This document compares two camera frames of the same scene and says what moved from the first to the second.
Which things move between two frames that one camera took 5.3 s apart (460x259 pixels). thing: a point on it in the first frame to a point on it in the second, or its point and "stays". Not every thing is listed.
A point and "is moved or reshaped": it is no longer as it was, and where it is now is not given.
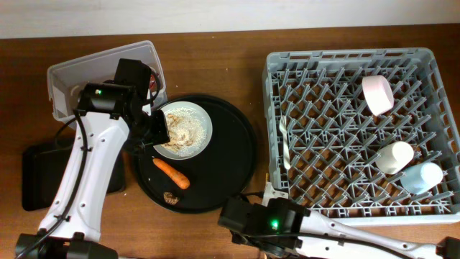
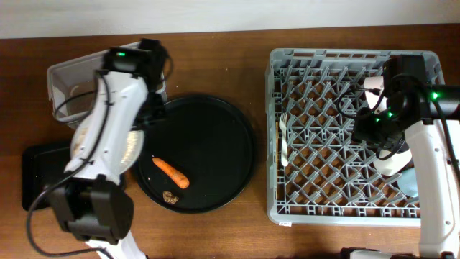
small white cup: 394,157 stays
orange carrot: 179,178 stays
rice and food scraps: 187,131 is moved or reshaped
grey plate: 190,130 is moved or reshaped
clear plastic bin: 66,80 stays
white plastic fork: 282,124 stays
